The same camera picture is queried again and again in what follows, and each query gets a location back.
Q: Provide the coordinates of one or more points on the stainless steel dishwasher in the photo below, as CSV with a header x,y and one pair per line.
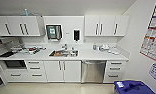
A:
x,y
94,71

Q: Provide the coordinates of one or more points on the black soap dispenser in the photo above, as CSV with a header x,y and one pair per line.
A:
x,y
76,35

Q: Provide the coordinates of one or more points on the chrome faucet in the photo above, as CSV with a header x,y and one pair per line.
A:
x,y
65,47

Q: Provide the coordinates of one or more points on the dish soap bottle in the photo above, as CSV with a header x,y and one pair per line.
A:
x,y
94,47

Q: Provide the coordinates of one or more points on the steel kitchen sink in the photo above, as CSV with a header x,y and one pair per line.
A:
x,y
57,53

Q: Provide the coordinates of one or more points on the white base cabinet with doors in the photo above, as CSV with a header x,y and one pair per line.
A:
x,y
70,70

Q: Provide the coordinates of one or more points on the steel paper towel dispenser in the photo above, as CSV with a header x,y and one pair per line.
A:
x,y
54,32

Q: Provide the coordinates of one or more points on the white drawer cabinet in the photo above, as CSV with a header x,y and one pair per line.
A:
x,y
114,75

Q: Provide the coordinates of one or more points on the black built-in microwave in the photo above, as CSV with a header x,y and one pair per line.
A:
x,y
14,64

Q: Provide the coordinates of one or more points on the blue recycling bin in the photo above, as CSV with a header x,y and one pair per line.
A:
x,y
134,87

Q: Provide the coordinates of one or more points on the flat black tray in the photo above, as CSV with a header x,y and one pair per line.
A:
x,y
6,54

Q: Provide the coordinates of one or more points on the white wall cabinet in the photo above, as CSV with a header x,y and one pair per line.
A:
x,y
17,26
107,25

